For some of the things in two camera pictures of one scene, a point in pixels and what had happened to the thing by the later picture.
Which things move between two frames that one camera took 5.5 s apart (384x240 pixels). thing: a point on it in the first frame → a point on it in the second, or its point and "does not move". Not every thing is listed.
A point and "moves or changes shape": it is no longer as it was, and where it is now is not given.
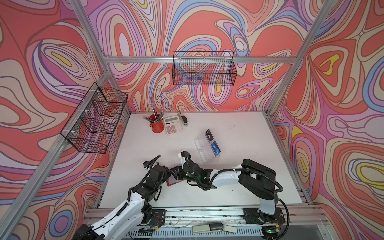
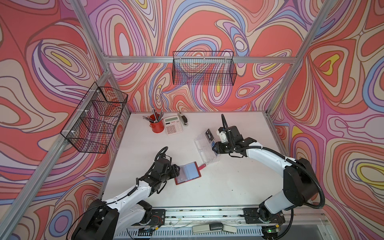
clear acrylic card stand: x=204 y=148 does not move
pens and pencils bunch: x=157 y=118 does not move
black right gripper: x=178 y=172 → x=219 y=148
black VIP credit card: x=209 y=135 does not move
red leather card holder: x=171 y=180 moves or changes shape
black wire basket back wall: x=203 y=68 does not move
